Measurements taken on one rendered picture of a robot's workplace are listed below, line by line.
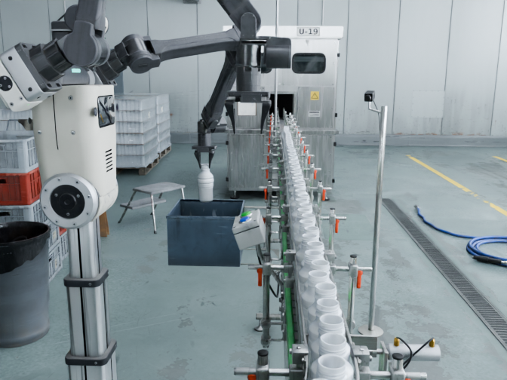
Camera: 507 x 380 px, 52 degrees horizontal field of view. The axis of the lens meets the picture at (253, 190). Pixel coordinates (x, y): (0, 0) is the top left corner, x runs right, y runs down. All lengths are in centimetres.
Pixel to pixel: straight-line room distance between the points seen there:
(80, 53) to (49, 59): 8
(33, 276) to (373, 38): 997
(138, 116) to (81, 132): 671
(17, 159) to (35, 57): 247
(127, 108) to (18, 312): 534
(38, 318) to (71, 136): 202
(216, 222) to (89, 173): 84
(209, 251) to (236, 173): 427
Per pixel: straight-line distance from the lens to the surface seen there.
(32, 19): 1305
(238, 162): 641
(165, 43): 176
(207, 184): 225
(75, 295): 164
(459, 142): 1261
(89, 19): 127
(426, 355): 97
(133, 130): 818
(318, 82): 634
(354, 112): 1199
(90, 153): 145
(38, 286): 325
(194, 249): 222
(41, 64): 130
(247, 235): 148
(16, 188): 379
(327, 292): 92
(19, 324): 330
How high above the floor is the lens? 152
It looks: 12 degrees down
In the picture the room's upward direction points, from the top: straight up
